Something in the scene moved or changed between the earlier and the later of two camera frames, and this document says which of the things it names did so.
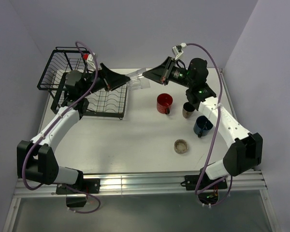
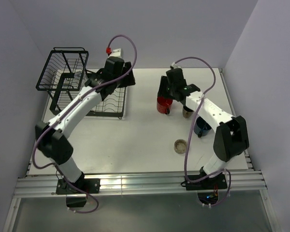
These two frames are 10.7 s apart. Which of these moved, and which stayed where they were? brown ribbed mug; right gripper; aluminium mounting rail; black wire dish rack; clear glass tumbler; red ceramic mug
Moved: clear glass tumbler; right gripper
Stayed: black wire dish rack; aluminium mounting rail; red ceramic mug; brown ribbed mug
